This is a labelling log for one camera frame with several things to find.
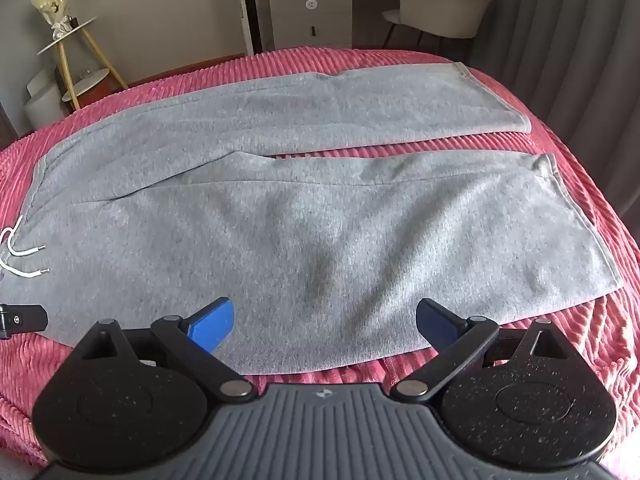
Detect wrapped flower bouquet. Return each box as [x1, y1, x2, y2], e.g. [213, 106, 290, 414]
[31, 0, 76, 41]

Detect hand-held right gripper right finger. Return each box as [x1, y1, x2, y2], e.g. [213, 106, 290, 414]
[390, 298, 571, 404]

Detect grey pants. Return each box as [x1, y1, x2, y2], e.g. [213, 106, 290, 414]
[0, 61, 622, 375]

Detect white nightstand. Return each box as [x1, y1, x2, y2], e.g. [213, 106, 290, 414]
[269, 0, 354, 51]

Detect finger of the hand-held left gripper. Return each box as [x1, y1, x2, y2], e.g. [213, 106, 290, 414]
[0, 304, 49, 339]

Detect grey curtain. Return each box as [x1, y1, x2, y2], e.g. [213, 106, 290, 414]
[470, 0, 640, 241]

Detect white upholstered chair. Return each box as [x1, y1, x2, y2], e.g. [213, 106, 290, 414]
[382, 0, 497, 57]

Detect white tower air conditioner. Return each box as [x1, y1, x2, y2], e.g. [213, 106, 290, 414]
[234, 0, 264, 56]

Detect pink ribbed blanket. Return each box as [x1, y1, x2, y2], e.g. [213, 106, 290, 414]
[0, 49, 640, 471]

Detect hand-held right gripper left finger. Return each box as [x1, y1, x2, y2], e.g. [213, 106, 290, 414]
[75, 297, 256, 404]

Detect round tiered side table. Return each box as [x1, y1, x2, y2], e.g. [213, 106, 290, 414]
[36, 16, 129, 111]

